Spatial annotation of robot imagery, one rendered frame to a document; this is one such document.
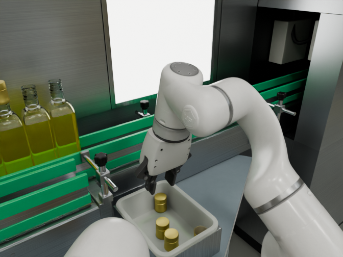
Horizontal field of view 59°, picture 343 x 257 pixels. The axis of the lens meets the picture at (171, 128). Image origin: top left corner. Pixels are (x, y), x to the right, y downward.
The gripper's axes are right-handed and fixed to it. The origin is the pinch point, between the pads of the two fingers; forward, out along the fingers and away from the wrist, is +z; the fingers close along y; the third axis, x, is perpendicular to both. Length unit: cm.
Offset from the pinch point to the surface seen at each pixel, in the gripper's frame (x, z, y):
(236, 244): -6, 98, -71
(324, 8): -19, -29, -73
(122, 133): -24.6, 6.5, -3.8
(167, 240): 8.3, 11.7, 1.7
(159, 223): 3.4, 11.9, 0.6
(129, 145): -17.5, 4.4, -2.0
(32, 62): -38.6, -12.5, 15.2
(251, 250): 2, 96, -75
